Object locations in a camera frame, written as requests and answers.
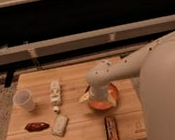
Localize long metal rail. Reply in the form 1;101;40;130
0;15;175;66

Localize red snack packet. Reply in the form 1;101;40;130
24;122;49;132

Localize clear plastic cup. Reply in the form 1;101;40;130
13;89;35;112

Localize white wrapped packet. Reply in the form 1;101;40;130
52;114;68;136

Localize white squeeze tube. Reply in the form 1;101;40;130
49;80;62;113

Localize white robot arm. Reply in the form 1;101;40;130
86;31;175;140

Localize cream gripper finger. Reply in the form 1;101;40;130
78;92;90;103
107;94;117;107

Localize dark chocolate bar wrapper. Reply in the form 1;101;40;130
104;116;120;140

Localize orange ceramic bowl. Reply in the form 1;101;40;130
88;84;119;111

